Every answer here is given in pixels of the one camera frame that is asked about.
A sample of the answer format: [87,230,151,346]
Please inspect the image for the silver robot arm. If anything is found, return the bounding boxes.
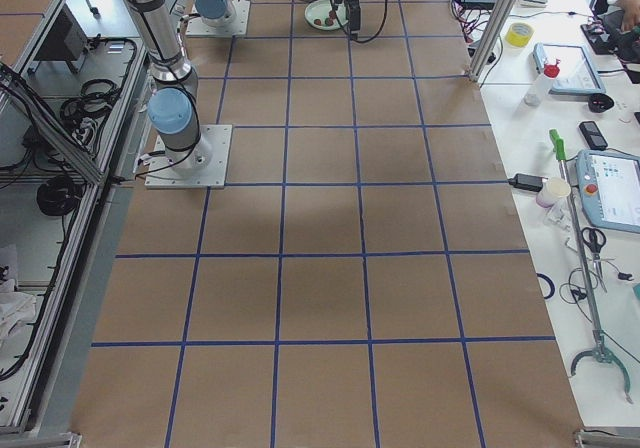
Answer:
[124,0,208,169]

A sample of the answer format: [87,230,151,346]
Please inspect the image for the light green plate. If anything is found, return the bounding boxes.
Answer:
[304,0,348,31]

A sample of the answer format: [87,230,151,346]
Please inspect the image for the yellow tape roll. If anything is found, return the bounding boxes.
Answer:
[505,22,534,48]

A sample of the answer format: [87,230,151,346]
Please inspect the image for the clear bottle red cap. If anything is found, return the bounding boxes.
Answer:
[523,60,560,107]

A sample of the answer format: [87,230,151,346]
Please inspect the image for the teach pendant far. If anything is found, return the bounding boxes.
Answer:
[532,42,606,96]

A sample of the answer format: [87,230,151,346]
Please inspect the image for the teach pendant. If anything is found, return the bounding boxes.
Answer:
[575,150,639,233]
[532,42,606,96]

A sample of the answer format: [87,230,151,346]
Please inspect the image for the black power adapter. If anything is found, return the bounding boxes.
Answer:
[508,173,546,193]

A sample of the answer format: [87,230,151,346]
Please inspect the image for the white paper cup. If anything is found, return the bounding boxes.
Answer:
[536,177,571,208]

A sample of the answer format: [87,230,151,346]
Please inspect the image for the black remote device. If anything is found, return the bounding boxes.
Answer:
[579,121,608,151]

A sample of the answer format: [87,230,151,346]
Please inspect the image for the teach pendant near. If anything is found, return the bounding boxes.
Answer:
[575,150,639,233]

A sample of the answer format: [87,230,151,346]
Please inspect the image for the blue tape roll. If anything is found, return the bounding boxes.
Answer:
[536,273,556,300]

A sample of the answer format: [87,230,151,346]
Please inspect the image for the long reach grabber tool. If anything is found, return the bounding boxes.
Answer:
[549,129,633,404]

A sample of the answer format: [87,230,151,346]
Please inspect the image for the aluminium frame post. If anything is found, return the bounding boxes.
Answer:
[468,0,516,81]

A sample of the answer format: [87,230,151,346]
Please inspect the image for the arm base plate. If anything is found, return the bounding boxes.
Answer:
[185,0,251,38]
[144,124,233,189]

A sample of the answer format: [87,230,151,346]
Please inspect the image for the black handled scissors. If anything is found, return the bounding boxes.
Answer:
[581,227,607,292]

